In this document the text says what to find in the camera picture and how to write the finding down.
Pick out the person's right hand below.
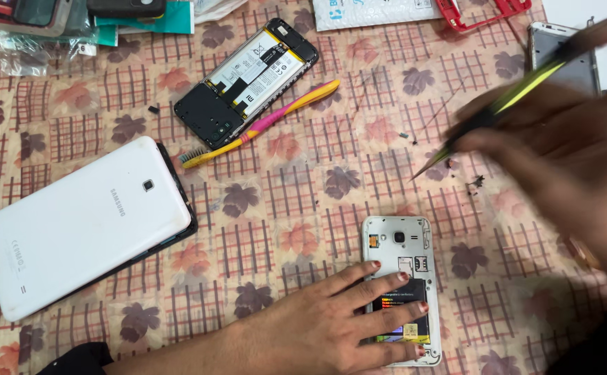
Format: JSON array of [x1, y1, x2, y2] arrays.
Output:
[[444, 10, 607, 292]]

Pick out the person's left hand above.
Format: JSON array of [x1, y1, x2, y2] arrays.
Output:
[[243, 259, 430, 375]]

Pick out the black and yellow tweezers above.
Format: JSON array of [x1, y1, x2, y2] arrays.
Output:
[[409, 52, 575, 182]]

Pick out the white phone without back cover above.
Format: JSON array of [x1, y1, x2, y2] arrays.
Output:
[[361, 215, 443, 367]]

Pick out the small black debris bits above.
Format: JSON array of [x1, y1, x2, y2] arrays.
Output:
[[465, 174, 486, 197]]

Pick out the silver phone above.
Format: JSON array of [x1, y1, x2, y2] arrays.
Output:
[[528, 21, 601, 98]]

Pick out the white bubble mailer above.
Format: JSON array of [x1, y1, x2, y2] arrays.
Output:
[[312, 0, 446, 32]]

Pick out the black phone battery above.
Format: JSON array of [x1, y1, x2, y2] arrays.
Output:
[[370, 277, 432, 345]]

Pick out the person's black garment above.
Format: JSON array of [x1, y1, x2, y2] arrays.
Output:
[[543, 301, 607, 375]]

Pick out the floral checked tablecloth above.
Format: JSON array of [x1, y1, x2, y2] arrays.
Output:
[[0, 0, 607, 375]]

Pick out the pink and yellow toothbrush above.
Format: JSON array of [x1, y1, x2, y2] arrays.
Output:
[[179, 79, 342, 170]]

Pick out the opened black phone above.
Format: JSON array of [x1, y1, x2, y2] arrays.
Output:
[[173, 18, 320, 151]]

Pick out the teal packet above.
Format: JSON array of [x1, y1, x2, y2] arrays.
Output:
[[94, 0, 196, 48]]

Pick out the black phone case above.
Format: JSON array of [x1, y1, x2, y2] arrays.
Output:
[[86, 0, 167, 19]]

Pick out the white tablet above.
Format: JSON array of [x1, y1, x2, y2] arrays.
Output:
[[0, 136, 199, 323]]

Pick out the clear plastic bags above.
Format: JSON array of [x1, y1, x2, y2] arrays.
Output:
[[0, 0, 102, 79]]

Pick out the packaged phone case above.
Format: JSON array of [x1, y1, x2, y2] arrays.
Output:
[[0, 0, 73, 38]]

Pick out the red phone frame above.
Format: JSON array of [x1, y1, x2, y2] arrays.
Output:
[[435, 0, 533, 32]]

